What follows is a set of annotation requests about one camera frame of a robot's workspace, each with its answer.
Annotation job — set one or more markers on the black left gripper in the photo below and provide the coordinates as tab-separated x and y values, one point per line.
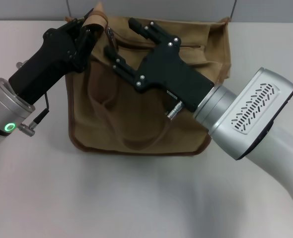
47	62

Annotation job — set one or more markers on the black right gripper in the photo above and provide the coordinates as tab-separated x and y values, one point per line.
171	72

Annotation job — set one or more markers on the khaki canvas food bag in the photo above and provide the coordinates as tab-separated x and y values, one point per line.
141	124

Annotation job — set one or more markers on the silver metal zipper pull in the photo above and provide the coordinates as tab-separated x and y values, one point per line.
111	37

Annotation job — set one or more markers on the white and silver left robot arm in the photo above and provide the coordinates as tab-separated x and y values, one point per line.
2	109

